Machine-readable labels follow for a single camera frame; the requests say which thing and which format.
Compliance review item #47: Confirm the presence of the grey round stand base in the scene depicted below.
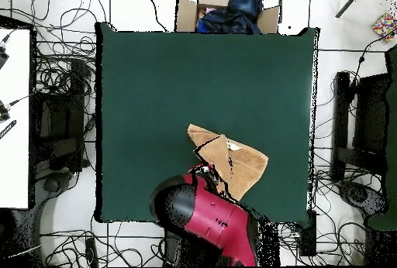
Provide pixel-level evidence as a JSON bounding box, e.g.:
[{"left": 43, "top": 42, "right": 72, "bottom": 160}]
[
  {"left": 338, "top": 180, "right": 386, "bottom": 217},
  {"left": 42, "top": 175, "right": 64, "bottom": 194}
]

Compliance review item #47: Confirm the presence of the grey metal bar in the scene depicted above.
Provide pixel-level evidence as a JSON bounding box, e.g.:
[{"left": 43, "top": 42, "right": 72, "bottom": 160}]
[{"left": 334, "top": 0, "right": 371, "bottom": 19}]

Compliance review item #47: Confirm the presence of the dark blue clothing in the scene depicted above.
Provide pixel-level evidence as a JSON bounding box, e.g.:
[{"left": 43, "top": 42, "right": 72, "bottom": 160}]
[{"left": 195, "top": 0, "right": 264, "bottom": 35}]

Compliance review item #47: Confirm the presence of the tan terry towel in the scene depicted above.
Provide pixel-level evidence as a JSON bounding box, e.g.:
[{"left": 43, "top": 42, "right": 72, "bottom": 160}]
[{"left": 186, "top": 123, "right": 270, "bottom": 202}]

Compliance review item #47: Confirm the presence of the dark green table cloth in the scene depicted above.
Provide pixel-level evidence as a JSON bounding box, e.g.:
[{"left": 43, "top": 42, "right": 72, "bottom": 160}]
[{"left": 95, "top": 21, "right": 320, "bottom": 228}]

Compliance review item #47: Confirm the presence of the black cable tangle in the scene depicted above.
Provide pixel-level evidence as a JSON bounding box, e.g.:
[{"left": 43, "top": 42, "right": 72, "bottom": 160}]
[
  {"left": 278, "top": 143, "right": 368, "bottom": 266},
  {"left": 29, "top": 0, "right": 108, "bottom": 101}
]

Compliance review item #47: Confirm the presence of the black equipment stand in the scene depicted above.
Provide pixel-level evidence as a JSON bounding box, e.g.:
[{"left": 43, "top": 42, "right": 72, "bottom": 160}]
[
  {"left": 330, "top": 70, "right": 390, "bottom": 182},
  {"left": 29, "top": 58, "right": 92, "bottom": 176}
]

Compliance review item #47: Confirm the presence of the multicoloured speckled item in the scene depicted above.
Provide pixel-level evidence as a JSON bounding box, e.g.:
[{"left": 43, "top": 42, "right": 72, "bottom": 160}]
[{"left": 371, "top": 12, "right": 397, "bottom": 42}]

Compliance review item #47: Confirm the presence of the thin black cable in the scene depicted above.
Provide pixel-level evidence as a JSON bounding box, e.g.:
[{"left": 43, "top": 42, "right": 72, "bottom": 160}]
[{"left": 136, "top": 0, "right": 168, "bottom": 33}]

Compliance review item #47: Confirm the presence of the black slotted strip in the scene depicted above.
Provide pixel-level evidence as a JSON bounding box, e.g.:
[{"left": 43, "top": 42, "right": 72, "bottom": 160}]
[{"left": 0, "top": 119, "right": 18, "bottom": 141}]

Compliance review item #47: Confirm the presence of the black device with cable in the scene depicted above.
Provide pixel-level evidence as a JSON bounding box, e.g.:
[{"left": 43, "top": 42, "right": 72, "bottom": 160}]
[
  {"left": 0, "top": 99, "right": 12, "bottom": 123},
  {"left": 0, "top": 43, "right": 10, "bottom": 71}
]

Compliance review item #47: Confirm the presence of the black cable with plug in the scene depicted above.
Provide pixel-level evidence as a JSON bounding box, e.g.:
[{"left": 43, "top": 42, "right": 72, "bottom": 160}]
[{"left": 351, "top": 29, "right": 397, "bottom": 89}]

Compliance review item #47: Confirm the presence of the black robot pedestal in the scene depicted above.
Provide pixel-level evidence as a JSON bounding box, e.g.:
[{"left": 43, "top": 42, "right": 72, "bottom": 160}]
[{"left": 163, "top": 230, "right": 224, "bottom": 267}]

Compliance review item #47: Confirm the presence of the white table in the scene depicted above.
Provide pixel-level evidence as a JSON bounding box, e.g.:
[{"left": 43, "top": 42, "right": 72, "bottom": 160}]
[{"left": 0, "top": 27, "right": 32, "bottom": 210}]

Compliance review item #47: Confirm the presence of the black power strip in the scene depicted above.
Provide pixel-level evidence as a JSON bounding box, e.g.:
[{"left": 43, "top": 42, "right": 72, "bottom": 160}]
[
  {"left": 299, "top": 210, "right": 318, "bottom": 257},
  {"left": 84, "top": 236, "right": 99, "bottom": 267}
]

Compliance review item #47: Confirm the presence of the open cardboard box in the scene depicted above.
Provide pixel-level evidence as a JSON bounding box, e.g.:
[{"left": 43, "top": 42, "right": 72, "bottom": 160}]
[{"left": 174, "top": 0, "right": 281, "bottom": 35}]

